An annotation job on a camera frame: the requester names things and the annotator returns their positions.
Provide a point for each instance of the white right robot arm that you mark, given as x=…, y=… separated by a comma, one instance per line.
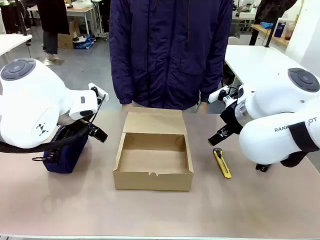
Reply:
x=270, y=107

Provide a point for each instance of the person left forearm navy sleeve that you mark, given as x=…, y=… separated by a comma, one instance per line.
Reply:
x=212, y=80

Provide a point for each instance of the dark blue bottle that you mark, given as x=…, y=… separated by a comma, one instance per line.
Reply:
x=279, y=29

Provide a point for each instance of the yellow utility knife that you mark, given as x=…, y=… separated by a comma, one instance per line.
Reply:
x=222, y=162

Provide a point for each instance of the white side table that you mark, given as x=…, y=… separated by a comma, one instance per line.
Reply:
x=12, y=42

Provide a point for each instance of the open brown cardboard box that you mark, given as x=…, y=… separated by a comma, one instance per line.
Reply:
x=153, y=155

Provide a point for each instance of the wooden bench black frame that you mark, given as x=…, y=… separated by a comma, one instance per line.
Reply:
x=265, y=31

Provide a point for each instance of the bystander in dark clothes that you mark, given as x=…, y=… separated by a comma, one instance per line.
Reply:
x=272, y=10

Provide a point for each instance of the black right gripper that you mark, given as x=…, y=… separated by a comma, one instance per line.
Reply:
x=231, y=116

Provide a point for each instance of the wooden top white desk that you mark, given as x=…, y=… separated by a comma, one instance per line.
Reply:
x=80, y=15

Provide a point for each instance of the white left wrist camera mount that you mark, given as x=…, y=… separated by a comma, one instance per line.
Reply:
x=98, y=91

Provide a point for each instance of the blue cloth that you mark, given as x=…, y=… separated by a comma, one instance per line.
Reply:
x=267, y=25

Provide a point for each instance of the person torso navy jacket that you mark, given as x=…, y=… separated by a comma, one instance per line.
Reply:
x=170, y=50

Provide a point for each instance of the brown cardboard carton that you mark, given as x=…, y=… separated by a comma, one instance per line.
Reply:
x=67, y=37

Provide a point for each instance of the person right hand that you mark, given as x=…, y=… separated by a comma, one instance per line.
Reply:
x=127, y=108

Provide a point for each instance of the person right forearm navy sleeve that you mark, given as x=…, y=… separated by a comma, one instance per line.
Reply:
x=122, y=82

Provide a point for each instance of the navy blue fabric pouch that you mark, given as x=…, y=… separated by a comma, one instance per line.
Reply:
x=66, y=155

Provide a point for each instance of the brown filled jar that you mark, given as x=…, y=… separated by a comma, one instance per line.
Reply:
x=289, y=31

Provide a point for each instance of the person left hand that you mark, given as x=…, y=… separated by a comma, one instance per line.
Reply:
x=203, y=107

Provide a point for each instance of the blue plastic bag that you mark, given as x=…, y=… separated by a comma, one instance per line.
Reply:
x=83, y=42

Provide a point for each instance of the bystander in black coat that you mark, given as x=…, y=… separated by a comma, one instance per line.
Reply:
x=53, y=22

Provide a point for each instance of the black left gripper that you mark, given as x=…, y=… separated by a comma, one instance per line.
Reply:
x=72, y=121

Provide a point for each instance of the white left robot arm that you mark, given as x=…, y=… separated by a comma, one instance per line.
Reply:
x=27, y=105

